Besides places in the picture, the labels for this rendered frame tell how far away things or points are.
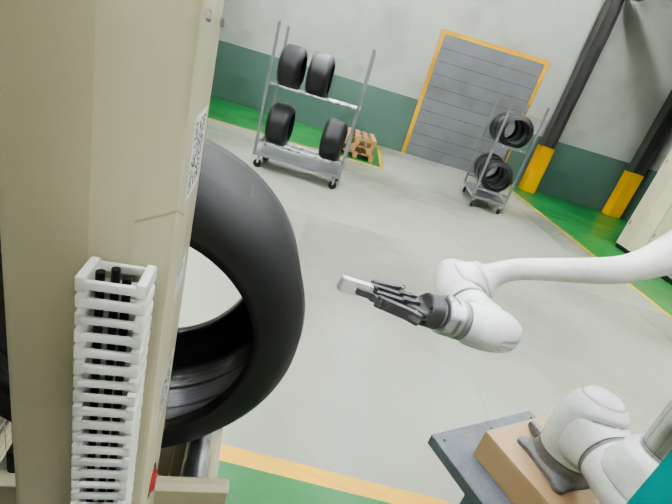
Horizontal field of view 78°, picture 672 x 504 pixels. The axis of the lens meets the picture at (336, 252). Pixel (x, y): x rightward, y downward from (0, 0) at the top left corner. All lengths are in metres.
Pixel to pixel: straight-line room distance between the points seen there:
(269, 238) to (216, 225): 0.08
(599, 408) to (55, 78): 1.29
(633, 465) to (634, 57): 12.47
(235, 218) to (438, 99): 11.24
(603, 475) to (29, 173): 1.25
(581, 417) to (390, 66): 10.80
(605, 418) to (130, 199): 1.22
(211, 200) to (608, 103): 12.81
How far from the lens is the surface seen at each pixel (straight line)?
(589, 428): 1.34
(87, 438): 0.46
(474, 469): 1.48
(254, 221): 0.61
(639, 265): 1.09
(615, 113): 13.31
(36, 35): 0.36
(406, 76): 11.67
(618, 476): 1.26
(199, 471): 0.86
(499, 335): 0.98
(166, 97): 0.34
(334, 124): 6.08
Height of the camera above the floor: 1.61
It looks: 23 degrees down
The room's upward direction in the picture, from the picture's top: 17 degrees clockwise
